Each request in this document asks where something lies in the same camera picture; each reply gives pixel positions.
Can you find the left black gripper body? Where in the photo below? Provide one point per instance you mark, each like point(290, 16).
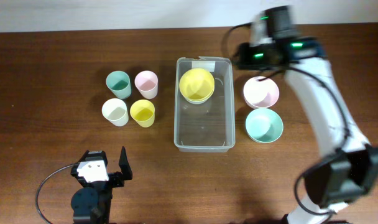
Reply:
point(115, 180)

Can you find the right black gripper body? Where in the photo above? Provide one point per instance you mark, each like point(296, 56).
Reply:
point(257, 58)

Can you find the pink plastic bowl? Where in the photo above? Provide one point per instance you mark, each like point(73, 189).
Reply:
point(260, 92)

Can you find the white plastic cup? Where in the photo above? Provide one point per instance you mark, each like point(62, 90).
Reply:
point(115, 111)

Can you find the yellow plastic cup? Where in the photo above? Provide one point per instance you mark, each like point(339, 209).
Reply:
point(143, 113)

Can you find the green plastic bowl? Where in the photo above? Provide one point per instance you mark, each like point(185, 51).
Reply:
point(264, 125)

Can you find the green plastic cup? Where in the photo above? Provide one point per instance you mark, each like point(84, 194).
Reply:
point(120, 84)

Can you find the yellow plastic bowl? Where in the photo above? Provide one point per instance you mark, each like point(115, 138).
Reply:
point(196, 84)

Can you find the pink plastic cup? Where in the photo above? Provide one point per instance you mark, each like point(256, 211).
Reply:
point(147, 84)

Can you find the white plastic bowl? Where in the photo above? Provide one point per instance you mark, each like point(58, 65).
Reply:
point(197, 102)

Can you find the clear plastic storage container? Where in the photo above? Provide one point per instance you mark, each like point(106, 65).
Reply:
point(208, 126)

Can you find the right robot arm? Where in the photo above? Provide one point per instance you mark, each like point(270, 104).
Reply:
point(348, 168)

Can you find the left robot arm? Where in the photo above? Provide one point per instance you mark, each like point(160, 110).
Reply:
point(92, 203)

